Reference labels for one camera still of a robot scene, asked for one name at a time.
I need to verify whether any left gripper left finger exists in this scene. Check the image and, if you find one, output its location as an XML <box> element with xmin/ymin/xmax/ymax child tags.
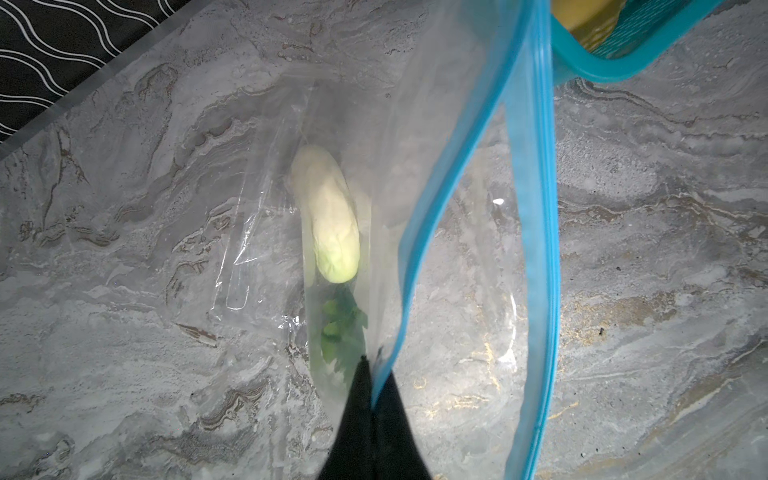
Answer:
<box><xmin>318</xmin><ymin>356</ymin><xmax>374</xmax><ymax>480</ymax></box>

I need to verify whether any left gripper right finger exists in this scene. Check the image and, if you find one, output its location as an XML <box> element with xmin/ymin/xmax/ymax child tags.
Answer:
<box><xmin>373</xmin><ymin>373</ymin><xmax>432</xmax><ymax>480</ymax></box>

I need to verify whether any clear zip top bag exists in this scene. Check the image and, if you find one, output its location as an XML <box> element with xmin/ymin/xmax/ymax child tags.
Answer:
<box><xmin>207</xmin><ymin>1</ymin><xmax>560</xmax><ymax>479</ymax></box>

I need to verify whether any yellow toy potato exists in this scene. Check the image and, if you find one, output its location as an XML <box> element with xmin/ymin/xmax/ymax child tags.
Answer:
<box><xmin>551</xmin><ymin>0</ymin><xmax>627</xmax><ymax>52</ymax></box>

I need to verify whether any teal plastic basket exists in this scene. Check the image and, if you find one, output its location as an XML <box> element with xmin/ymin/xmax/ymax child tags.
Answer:
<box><xmin>551</xmin><ymin>0</ymin><xmax>720</xmax><ymax>85</ymax></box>

